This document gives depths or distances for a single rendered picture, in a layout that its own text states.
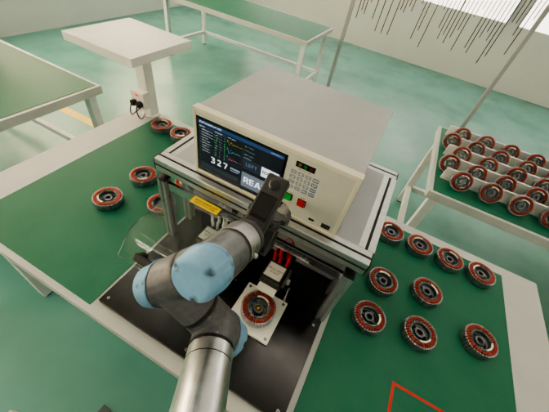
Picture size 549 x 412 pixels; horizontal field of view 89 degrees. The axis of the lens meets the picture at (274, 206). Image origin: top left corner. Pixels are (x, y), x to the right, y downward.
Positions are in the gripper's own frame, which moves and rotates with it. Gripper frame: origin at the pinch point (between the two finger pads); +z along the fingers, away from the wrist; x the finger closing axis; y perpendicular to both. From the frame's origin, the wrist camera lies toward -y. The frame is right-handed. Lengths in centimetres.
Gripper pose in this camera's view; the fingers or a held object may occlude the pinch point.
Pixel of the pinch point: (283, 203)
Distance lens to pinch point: 68.1
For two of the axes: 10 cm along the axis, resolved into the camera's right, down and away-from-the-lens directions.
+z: 3.5, -2.5, 9.0
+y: -3.4, 8.7, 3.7
